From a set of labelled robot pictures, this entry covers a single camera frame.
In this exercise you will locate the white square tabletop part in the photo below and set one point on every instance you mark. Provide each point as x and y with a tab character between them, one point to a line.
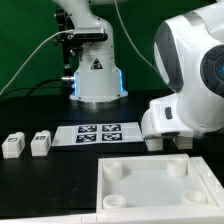
151	182

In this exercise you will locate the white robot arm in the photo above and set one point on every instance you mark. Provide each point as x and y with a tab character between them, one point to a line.
189	55

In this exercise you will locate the white sheet with markers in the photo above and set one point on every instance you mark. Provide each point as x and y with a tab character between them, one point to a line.
97	134

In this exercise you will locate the white L-shaped corner fence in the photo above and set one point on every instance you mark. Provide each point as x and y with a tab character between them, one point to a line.
187	215

